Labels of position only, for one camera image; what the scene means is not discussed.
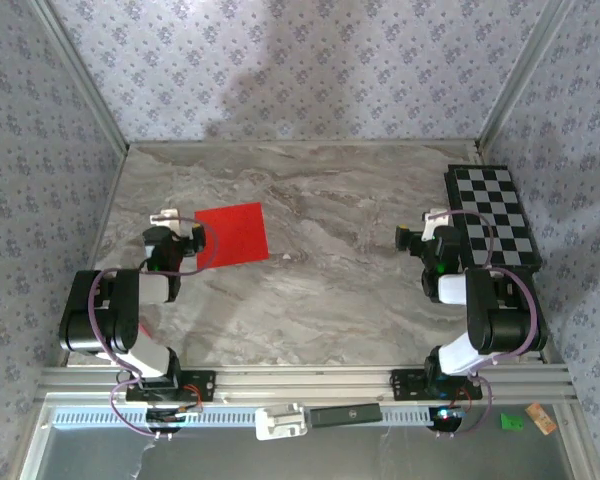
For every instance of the aluminium frame post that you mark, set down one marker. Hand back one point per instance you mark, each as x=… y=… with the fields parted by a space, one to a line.
x=520 y=75
x=87 y=80

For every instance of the steel sheet panel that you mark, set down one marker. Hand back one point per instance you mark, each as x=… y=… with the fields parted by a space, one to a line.
x=330 y=455

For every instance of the white plastic holder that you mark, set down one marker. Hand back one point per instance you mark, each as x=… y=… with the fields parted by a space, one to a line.
x=280 y=422

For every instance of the red paper sheet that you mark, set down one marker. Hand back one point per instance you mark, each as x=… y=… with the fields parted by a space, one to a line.
x=235 y=232

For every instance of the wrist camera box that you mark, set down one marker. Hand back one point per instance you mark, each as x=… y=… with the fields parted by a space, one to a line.
x=165 y=218
x=429 y=225

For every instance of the small green object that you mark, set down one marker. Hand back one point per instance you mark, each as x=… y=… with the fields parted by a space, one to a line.
x=511 y=422

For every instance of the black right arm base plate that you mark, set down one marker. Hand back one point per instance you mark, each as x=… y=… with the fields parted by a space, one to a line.
x=405 y=385

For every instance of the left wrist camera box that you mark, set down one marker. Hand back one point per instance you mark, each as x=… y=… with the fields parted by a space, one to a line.
x=165 y=218

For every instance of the black round controller board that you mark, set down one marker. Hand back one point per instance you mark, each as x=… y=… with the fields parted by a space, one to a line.
x=445 y=420
x=162 y=416

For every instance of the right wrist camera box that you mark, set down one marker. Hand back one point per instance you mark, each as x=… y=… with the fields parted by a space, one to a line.
x=429 y=225

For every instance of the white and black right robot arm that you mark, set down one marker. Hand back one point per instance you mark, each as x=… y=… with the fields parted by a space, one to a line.
x=505 y=320

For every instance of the black and grey chessboard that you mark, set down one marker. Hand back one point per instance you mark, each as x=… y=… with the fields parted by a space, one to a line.
x=500 y=210

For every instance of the aluminium table edge strip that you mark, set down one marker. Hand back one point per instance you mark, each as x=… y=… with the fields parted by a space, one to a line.
x=305 y=143

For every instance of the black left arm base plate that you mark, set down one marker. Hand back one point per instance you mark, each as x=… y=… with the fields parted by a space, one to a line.
x=202 y=385

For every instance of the aluminium front rail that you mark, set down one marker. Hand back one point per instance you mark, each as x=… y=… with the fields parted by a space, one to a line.
x=305 y=382

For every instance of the black rectangular device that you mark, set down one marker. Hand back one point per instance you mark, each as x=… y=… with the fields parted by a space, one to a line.
x=345 y=416

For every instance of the small brown object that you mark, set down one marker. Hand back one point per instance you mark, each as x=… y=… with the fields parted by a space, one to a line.
x=541 y=419

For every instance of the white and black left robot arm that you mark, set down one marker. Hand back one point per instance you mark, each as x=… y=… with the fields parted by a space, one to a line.
x=105 y=320

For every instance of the pink toy microphone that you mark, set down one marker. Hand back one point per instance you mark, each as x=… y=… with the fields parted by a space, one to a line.
x=144 y=331

